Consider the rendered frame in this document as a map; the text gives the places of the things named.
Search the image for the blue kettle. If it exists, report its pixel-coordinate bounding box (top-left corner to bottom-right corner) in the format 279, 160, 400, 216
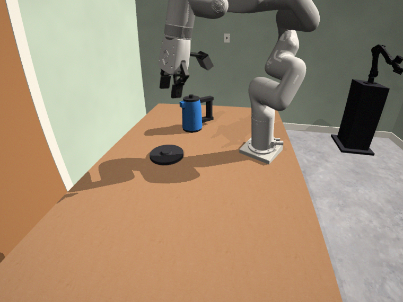
180, 94, 214, 133

